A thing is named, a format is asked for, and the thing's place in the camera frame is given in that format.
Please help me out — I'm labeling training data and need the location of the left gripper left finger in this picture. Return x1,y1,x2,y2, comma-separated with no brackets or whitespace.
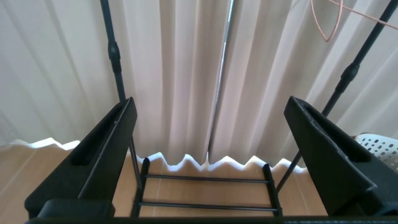
24,96,138,219

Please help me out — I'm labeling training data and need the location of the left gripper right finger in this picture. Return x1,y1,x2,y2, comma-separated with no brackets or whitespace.
284,95,398,217

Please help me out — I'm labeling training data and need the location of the pink clothes hanger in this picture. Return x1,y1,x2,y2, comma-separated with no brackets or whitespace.
328,0,398,31
310,0,344,43

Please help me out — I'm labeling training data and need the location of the white laundry basket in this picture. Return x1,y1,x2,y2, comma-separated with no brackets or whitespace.
353,133,398,174

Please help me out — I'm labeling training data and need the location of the black clothes rack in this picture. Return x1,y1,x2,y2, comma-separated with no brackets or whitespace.
99,0,398,218

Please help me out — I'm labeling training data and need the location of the beige curtain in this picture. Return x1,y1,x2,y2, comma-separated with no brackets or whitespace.
0,0,398,174

